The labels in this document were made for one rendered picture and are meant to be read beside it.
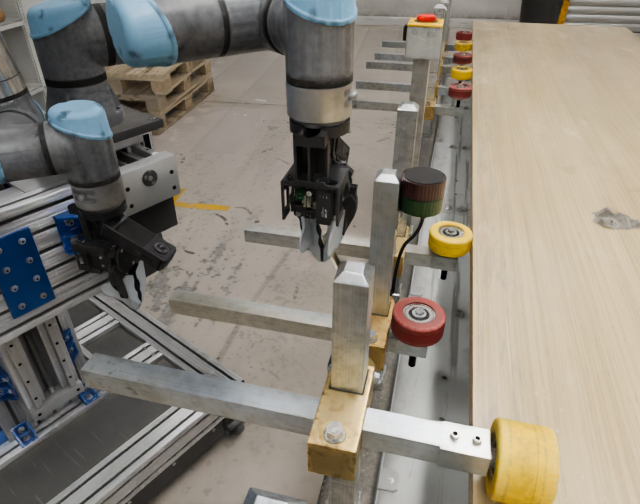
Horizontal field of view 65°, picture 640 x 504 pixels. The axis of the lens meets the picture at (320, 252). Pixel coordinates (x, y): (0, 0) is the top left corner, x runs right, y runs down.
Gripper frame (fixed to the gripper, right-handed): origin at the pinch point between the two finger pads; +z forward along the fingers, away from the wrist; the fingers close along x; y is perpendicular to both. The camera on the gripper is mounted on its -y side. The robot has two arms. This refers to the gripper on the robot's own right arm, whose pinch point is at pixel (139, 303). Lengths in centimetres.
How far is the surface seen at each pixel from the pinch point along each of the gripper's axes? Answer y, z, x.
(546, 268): -69, -7, -18
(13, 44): 213, 7, -210
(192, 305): -11.5, -3.0, 1.5
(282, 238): -19.3, -2.3, -23.6
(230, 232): 54, 82, -150
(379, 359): -43.7, -1.9, 5.0
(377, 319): -42.3, -4.4, -1.1
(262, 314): -23.8, -3.4, 1.2
